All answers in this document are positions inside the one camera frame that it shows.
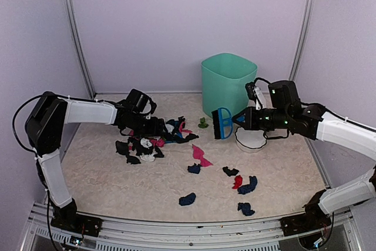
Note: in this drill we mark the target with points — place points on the white fluted bowl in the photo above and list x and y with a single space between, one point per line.
250 141

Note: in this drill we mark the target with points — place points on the navy scrap front right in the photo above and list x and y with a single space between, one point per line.
245 208

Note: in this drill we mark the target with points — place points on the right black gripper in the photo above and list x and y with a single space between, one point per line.
251 122

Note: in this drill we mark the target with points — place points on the front aluminium rail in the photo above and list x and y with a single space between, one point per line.
123 234

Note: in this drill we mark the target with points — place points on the green paper scrap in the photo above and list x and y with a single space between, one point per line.
202 123

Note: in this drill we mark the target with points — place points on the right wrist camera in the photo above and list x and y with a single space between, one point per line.
255 94

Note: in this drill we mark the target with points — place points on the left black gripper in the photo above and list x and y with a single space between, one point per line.
154 130

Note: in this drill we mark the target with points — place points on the teal plastic waste bin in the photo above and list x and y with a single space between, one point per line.
224 77

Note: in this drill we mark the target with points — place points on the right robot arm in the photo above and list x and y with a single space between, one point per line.
316 122

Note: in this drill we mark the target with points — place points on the left aluminium frame post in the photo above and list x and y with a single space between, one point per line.
79 49

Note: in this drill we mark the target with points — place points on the white scrap front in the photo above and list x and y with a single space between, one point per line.
147 158

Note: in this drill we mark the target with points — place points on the navy scrap front centre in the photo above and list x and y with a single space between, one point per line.
187 200

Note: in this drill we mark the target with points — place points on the blue dustpan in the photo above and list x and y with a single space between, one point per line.
173 132

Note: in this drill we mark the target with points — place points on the red paper scrap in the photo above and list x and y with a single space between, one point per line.
238 181

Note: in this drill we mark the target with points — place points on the black scrap right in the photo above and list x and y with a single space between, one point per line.
230 172

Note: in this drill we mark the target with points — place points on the navy curved scrap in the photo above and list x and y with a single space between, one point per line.
245 189

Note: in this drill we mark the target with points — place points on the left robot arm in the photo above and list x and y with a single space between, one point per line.
44 128

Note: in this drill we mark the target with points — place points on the black scrap left front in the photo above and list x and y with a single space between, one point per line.
133 160

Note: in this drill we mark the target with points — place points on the right aluminium frame post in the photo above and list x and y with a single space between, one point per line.
307 13

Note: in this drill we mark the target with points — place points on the black scrap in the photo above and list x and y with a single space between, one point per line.
133 160
230 172

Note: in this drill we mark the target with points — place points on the aluminium frame post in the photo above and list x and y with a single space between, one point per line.
307 13
79 49

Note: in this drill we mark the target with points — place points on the blue hand brush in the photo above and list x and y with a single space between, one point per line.
222 123

